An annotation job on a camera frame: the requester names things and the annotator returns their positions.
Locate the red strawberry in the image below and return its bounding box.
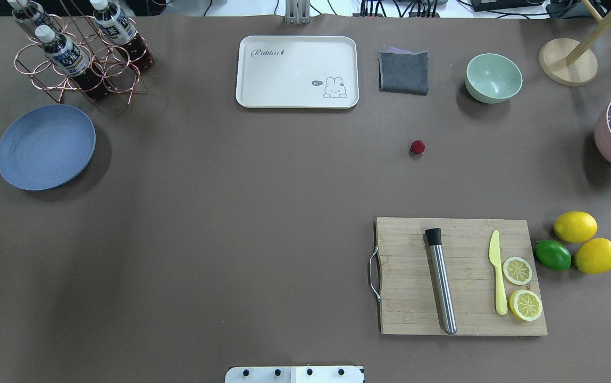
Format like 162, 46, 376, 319
409, 140, 426, 155

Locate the blue round plate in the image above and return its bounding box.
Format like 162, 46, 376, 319
0, 104, 96, 191

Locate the cream rabbit tray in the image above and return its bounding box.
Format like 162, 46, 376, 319
235, 36, 359, 109

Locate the wooden cutting board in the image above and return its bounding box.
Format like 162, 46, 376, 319
375, 217, 547, 336

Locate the steel muddler black tip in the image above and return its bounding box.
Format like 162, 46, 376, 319
425, 228, 457, 335

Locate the grey folded cloth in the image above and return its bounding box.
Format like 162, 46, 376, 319
378, 47, 431, 95

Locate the yellow plastic knife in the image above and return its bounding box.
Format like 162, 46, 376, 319
488, 230, 508, 315

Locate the mint green bowl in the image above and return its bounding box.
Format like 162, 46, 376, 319
465, 53, 523, 104

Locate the upper lemon slice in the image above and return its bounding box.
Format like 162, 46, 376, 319
502, 257, 533, 286

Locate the lemon slice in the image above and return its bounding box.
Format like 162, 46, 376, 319
502, 257, 533, 286
508, 289, 543, 321

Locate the lower lemon slice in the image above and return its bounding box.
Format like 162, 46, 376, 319
508, 289, 543, 321

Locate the right rear tea bottle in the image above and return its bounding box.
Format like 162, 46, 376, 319
90, 1, 154, 72

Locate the tea bottle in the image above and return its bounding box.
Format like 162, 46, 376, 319
8, 0, 61, 40
35, 25, 109, 100
90, 1, 154, 72

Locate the green lime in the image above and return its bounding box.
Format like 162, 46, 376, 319
534, 240, 572, 271

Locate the upper whole lemon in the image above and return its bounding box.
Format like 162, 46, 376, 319
553, 211, 598, 243

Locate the whole lemon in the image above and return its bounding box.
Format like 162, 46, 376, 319
553, 211, 598, 243
574, 238, 611, 274

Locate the front tea bottle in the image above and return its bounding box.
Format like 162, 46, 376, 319
35, 25, 109, 100

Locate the wooden cup stand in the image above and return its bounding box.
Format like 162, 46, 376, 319
539, 10, 611, 87

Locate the lower whole lemon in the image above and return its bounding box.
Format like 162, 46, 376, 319
574, 238, 611, 274

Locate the left rear tea bottle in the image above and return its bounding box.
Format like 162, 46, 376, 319
8, 0, 61, 40

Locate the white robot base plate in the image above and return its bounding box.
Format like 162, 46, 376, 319
224, 364, 365, 382

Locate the copper wire bottle rack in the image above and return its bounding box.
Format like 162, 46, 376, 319
13, 1, 154, 105

